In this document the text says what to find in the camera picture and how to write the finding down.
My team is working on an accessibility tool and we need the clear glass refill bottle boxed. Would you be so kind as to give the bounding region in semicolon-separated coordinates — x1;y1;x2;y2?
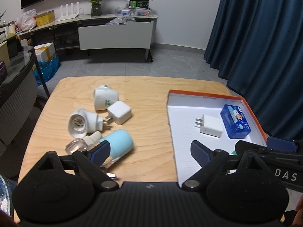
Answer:
65;131;102;155

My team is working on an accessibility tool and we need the light blue capped toothpick jar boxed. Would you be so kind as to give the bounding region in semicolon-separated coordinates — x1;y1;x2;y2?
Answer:
100;129;134;169

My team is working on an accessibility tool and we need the black usb charger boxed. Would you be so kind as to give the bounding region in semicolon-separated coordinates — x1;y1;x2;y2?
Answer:
106;173;117;180

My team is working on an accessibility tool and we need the white charger in box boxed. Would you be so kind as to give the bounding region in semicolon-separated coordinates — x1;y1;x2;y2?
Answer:
195;114;223;137

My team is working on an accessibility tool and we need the orange-rimmed white box lid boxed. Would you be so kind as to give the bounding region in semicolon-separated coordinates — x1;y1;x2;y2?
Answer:
167;90;266;185

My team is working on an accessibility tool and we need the white round plug-in diffuser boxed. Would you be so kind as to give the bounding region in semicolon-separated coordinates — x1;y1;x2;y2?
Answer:
68;108;112;138

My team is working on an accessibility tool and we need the blue card box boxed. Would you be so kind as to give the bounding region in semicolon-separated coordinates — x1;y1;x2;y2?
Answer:
220;105;251;139

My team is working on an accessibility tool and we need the white square charger on table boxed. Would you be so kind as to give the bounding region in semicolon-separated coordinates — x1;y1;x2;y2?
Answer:
105;100;132;125

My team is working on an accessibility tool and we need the blue plastic bag on floor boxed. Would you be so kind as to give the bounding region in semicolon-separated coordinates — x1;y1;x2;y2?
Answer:
32;54;61;86

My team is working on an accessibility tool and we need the dark glass-top side table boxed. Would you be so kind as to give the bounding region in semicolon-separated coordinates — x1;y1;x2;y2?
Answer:
1;46;38;154

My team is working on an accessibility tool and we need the white yellow box on floor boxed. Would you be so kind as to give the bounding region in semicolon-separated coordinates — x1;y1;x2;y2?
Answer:
34;43;55;63

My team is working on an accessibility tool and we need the dark blue curtain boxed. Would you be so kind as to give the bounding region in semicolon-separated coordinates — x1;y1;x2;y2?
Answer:
204;0;302;141

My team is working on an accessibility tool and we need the white tv console cabinet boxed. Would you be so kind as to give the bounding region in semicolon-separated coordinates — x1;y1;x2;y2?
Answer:
19;14;158;62

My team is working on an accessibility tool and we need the white router with antennas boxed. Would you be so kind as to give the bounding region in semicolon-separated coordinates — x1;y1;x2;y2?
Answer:
56;2;80;22

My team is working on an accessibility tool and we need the yellow cardboard box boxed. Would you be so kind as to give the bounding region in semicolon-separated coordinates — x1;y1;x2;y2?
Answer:
36;10;55;27

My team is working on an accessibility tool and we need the white plastic bag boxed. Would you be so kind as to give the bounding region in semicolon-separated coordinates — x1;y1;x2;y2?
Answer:
16;9;37;32

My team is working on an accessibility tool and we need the black green product box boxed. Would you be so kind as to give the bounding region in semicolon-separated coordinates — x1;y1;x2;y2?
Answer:
129;0;149;9

